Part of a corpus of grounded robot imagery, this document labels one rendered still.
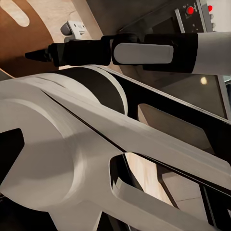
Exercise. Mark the fridge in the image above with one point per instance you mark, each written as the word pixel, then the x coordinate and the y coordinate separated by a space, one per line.
pixel 184 194

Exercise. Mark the trash can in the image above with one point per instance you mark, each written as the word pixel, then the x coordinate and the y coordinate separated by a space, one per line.
pixel 16 40

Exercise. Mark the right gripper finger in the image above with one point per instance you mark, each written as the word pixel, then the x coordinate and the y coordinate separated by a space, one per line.
pixel 41 55

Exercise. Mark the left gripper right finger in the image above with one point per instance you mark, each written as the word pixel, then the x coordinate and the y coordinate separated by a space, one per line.
pixel 224 143

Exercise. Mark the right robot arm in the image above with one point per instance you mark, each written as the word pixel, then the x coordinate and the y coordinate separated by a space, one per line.
pixel 194 53

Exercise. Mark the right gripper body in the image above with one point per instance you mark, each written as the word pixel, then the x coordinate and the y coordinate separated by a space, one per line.
pixel 74 52

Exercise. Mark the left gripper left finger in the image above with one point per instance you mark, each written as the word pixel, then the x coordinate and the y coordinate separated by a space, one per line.
pixel 11 144

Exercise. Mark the burner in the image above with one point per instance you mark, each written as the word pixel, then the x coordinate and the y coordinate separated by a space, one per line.
pixel 211 15

